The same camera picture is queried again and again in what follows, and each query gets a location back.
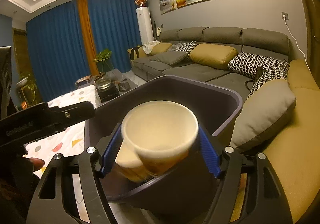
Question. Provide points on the flower decoration on conditioner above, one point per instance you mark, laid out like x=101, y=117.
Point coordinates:
x=141, y=3

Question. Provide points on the grey plastic trash bin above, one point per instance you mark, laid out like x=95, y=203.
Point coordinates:
x=186, y=189

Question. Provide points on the dark coffee table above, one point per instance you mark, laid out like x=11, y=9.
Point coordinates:
x=109, y=85

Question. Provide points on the green potted plant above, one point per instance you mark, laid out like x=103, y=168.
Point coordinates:
x=103, y=61

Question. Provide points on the black television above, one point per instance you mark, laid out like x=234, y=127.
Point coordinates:
x=5, y=78

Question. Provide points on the blue curtains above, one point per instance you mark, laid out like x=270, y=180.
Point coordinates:
x=56, y=46

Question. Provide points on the paper cup orange band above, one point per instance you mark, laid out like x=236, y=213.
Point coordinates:
x=161, y=133
x=129, y=165

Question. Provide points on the grey sectional sofa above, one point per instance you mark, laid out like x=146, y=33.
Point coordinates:
x=294, y=152

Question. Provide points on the far mustard cushion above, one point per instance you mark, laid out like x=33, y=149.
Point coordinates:
x=160, y=48

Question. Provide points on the plant on wooden stand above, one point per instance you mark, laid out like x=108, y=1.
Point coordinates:
x=28, y=91

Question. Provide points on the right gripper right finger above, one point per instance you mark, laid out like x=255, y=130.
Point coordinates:
x=264, y=197

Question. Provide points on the mustard yellow cushion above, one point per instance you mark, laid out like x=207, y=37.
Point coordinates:
x=212, y=55

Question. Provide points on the patterned white tablecloth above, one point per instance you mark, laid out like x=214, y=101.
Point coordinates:
x=70, y=141

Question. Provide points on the white cloth on sofa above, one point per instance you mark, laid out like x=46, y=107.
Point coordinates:
x=148, y=46

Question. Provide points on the black white patterned pillow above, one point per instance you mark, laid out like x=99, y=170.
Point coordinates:
x=247, y=64

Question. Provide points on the beige grey large cushion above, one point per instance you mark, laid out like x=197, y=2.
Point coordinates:
x=263, y=115

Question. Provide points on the white standing air conditioner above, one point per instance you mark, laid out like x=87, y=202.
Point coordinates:
x=145, y=25

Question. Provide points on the person's hand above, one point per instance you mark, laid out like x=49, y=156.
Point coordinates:
x=37, y=163

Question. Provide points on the orange curtain strip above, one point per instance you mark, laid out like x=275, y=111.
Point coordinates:
x=87, y=35

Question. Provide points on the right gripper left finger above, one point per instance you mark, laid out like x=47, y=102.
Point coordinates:
x=54, y=197

